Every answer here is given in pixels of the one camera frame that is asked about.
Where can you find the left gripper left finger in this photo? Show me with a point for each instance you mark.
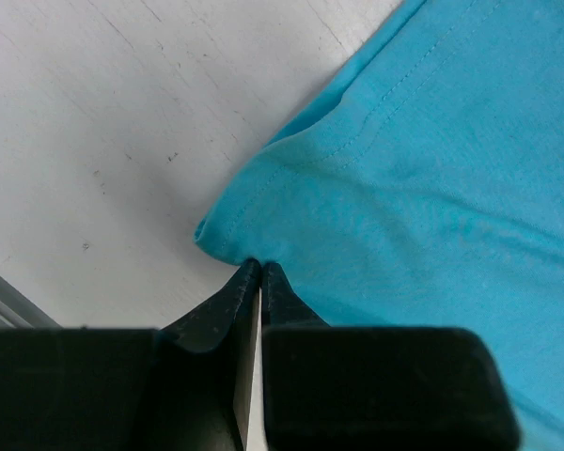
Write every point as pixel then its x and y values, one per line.
pixel 186 386

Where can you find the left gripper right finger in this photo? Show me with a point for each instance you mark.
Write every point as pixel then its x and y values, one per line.
pixel 375 388

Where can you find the teal t shirt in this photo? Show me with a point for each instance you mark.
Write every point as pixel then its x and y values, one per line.
pixel 425 185

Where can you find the aluminium rail frame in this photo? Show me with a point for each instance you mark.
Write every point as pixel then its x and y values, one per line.
pixel 16 311

